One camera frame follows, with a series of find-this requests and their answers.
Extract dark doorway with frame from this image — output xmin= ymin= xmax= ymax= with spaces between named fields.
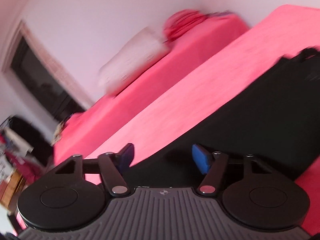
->
xmin=1 ymin=21 xmax=94 ymax=121

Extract beige cloth on bed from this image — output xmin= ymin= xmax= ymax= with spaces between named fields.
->
xmin=50 ymin=121 xmax=66 ymax=146

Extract light pink pillow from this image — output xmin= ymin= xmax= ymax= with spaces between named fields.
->
xmin=98 ymin=28 xmax=170 ymax=96

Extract red folded cloth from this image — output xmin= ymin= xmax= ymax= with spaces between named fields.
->
xmin=163 ymin=9 xmax=208 ymax=41

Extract black knit pants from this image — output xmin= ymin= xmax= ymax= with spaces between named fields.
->
xmin=124 ymin=48 xmax=319 ymax=191

